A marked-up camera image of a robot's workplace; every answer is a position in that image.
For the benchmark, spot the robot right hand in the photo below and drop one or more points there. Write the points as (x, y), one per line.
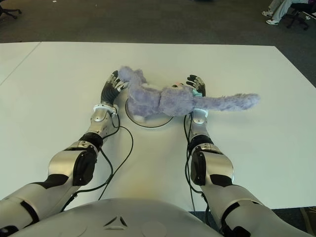
(200, 85)

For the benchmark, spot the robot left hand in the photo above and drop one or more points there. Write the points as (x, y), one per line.
(108, 92)

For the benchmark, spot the purple plush doll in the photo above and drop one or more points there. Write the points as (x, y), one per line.
(172, 101)

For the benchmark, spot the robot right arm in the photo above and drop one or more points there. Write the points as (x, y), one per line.
(217, 168)

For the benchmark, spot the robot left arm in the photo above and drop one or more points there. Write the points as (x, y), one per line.
(64, 163)

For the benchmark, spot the white plate black rim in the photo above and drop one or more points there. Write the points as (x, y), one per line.
(155, 122)

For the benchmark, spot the white sneaker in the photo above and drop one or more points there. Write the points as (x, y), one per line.
(267, 13)
(272, 22)

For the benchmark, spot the person legs grey trousers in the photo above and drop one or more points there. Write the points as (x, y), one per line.
(281, 11)

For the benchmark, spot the silver robot torso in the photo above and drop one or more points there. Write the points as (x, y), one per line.
(118, 217)

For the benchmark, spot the black office chair base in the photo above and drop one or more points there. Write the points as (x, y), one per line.
(10, 11)

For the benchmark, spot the tan object beneath table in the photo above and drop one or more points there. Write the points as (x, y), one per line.
(310, 214)

